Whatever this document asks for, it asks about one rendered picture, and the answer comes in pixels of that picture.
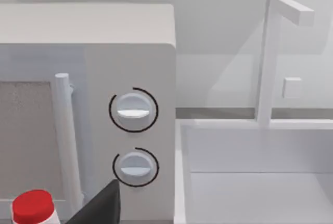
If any tall white tap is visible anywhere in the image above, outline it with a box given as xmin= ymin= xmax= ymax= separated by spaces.
xmin=256 ymin=0 xmax=315 ymax=126

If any white microwave knob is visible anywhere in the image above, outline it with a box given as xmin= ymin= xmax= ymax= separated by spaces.
xmin=118 ymin=152 xmax=154 ymax=182
xmin=114 ymin=93 xmax=153 ymax=126

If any pale microwave oven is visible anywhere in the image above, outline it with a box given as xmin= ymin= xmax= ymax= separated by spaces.
xmin=0 ymin=3 xmax=177 ymax=224

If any white microwave door handle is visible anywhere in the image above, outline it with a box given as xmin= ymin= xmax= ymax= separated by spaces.
xmin=54 ymin=72 xmax=85 ymax=210

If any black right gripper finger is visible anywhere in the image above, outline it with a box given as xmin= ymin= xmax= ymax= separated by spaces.
xmin=65 ymin=179 xmax=121 ymax=224

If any white sink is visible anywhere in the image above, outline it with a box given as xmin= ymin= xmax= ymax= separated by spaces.
xmin=173 ymin=117 xmax=333 ymax=224

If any white bottle with red cap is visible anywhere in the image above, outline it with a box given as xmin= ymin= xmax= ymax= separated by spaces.
xmin=11 ymin=189 xmax=61 ymax=224

